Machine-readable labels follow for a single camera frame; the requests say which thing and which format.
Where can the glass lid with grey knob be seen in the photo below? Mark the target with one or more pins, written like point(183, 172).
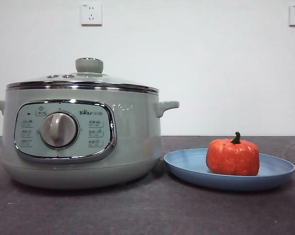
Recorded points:
point(89, 66)

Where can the orange toy pumpkin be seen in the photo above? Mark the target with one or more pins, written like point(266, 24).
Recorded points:
point(232, 159)

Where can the pale green electric steamer pot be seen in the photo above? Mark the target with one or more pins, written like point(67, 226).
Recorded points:
point(135, 127)

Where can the blue round plate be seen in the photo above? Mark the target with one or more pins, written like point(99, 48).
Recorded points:
point(186, 169)

